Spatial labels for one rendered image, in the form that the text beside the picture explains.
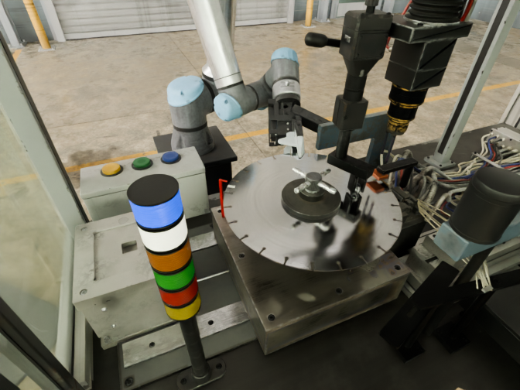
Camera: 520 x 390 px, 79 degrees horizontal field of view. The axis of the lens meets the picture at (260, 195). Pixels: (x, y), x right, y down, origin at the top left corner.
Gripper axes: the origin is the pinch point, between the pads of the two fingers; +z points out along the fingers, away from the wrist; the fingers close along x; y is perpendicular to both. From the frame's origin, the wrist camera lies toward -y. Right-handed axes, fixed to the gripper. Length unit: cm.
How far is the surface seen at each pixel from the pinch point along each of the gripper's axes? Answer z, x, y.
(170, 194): 21, 46, 18
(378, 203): 13.1, 15.4, -12.3
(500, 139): -22, -28, -76
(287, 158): -0.1, 7.4, 3.5
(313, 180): 10.1, 20.2, 0.5
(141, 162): -2.4, 1.9, 38.3
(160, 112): -143, -194, 103
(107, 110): -148, -195, 156
